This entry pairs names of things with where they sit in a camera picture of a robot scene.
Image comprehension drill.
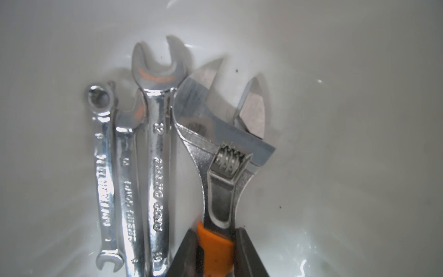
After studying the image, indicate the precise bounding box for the medium silver open-end wrench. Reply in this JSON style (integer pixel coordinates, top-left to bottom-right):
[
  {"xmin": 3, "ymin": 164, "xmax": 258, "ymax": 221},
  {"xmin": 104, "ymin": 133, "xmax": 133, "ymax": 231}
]
[{"xmin": 132, "ymin": 42, "xmax": 186, "ymax": 277}]

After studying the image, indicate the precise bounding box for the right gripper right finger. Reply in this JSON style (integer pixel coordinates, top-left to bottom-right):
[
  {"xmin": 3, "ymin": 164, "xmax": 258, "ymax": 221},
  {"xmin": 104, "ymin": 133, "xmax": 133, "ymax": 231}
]
[{"xmin": 234, "ymin": 227, "xmax": 269, "ymax": 277}]

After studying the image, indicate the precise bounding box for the orange handled adjustable wrench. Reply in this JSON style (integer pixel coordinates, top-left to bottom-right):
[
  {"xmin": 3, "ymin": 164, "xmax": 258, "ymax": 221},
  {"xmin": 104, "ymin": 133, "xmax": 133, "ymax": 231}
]
[{"xmin": 173, "ymin": 60, "xmax": 275, "ymax": 277}]

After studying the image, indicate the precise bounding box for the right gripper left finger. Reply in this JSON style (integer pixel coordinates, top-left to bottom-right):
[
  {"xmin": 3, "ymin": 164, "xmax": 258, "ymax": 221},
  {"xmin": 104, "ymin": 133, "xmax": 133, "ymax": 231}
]
[{"xmin": 166, "ymin": 229, "xmax": 204, "ymax": 277}]

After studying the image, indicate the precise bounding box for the white plastic storage box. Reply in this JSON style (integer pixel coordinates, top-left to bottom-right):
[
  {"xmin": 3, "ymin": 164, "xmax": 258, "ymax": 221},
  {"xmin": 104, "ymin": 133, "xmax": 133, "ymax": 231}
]
[{"xmin": 1, "ymin": 1, "xmax": 443, "ymax": 277}]

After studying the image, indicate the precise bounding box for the small silver ring wrench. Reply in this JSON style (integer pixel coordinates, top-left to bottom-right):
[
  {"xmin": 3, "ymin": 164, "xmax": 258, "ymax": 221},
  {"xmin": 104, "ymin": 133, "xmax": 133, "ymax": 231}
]
[{"xmin": 85, "ymin": 81, "xmax": 125, "ymax": 272}]

